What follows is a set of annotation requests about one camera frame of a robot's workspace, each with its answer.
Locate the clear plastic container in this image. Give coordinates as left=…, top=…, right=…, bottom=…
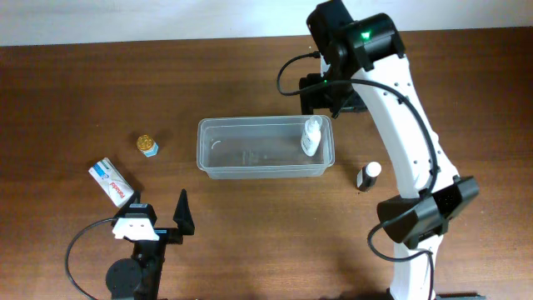
left=197, top=115, right=335, bottom=180

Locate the dark bottle white cap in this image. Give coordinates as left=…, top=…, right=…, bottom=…
left=356, top=162, right=382, bottom=192

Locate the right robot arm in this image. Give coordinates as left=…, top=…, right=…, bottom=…
left=297, top=1, right=480, bottom=299

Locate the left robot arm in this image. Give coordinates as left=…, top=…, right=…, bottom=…
left=106, top=190, right=195, bottom=300

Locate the small jar gold lid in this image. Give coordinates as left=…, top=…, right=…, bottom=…
left=136, top=134, right=158, bottom=158

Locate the white medicine box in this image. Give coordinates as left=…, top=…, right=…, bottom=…
left=88, top=157, right=134, bottom=208

